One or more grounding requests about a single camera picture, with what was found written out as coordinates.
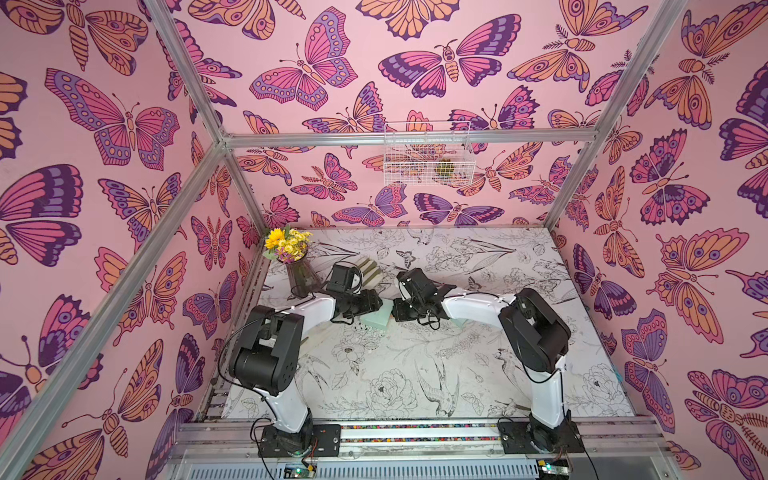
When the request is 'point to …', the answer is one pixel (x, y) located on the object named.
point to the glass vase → (303, 279)
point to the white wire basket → (428, 154)
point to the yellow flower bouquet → (288, 245)
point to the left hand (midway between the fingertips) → (378, 302)
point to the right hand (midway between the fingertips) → (392, 309)
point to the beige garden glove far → (371, 272)
